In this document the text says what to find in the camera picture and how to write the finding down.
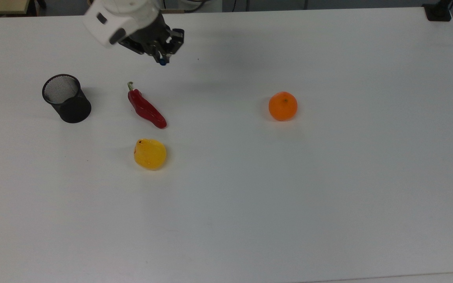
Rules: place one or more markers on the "dark robot gripper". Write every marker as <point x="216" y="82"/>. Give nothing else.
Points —
<point x="146" y="37"/>

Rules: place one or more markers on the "blue capped marker pen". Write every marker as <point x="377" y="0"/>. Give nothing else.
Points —
<point x="163" y="61"/>

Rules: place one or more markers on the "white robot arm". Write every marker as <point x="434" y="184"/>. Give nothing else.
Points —
<point x="120" y="17"/>

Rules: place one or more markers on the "black mesh pen cup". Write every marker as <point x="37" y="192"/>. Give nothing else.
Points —
<point x="69" y="102"/>

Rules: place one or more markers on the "red toy chili pepper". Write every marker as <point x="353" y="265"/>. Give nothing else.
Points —
<point x="146" y="108"/>

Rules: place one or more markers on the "yellow toy pear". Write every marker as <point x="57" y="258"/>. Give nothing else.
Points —
<point x="150" y="154"/>

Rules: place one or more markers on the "orange toy mandarin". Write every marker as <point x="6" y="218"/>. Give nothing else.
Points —
<point x="283" y="106"/>

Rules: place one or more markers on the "wooden cabinet panel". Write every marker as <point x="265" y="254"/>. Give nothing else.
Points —
<point x="0" y="6"/>

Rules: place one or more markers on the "black stand base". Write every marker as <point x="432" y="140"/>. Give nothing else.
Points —
<point x="438" y="11"/>

